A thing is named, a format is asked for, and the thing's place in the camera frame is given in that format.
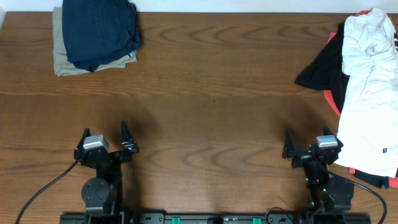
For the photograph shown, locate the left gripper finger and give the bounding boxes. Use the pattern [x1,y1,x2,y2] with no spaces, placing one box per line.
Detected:
[76,128,91,151]
[121,120,137,152]

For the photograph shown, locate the navy blue shorts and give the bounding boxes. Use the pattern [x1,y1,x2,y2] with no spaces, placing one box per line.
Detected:
[62,0,141,72]

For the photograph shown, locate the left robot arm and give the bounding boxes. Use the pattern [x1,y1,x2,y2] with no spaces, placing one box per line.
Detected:
[74,121,139,223]

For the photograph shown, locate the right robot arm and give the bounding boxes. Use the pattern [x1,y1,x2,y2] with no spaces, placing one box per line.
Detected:
[282,126,354,223]

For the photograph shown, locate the white garment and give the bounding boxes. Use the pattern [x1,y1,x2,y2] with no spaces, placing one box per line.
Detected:
[335,7,398,178]

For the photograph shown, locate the black garment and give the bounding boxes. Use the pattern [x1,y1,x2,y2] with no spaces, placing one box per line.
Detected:
[295,22,397,188]

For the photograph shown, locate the folded khaki shorts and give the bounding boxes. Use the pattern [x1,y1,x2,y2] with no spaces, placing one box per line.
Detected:
[52,7,137,77]

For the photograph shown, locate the red garment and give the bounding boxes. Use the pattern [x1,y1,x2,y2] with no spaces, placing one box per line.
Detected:
[323,9,398,189]

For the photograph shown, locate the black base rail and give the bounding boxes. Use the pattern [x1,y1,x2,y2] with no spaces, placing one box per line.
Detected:
[59,212,372,224]

